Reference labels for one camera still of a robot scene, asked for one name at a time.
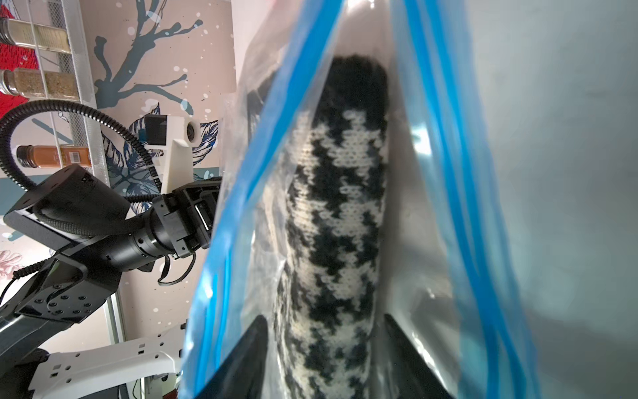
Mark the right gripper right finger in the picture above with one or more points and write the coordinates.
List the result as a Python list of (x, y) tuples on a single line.
[(407, 374)]

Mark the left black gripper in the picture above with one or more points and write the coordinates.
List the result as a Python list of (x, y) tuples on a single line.
[(186, 216)]

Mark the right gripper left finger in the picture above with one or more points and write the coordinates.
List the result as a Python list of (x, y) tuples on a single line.
[(241, 376)]

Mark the black white houndstooth scarf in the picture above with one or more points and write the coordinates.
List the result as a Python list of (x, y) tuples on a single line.
[(325, 305)]

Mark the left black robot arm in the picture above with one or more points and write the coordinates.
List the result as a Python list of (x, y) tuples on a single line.
[(94, 242)]

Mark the blue bag zip strip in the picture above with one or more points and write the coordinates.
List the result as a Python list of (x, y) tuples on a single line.
[(448, 174)]

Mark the orange spice jar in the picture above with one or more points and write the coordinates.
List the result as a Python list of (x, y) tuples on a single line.
[(47, 157)]

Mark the beige spice jar middle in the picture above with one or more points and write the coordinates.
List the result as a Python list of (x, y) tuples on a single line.
[(33, 84)]

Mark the beige spice jar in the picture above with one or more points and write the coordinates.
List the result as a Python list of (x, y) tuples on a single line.
[(33, 84), (15, 32)]

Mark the beige spice jar rear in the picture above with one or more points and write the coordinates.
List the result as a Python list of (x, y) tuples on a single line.
[(15, 32)]

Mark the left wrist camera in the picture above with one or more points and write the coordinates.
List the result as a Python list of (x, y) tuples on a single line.
[(176, 137)]

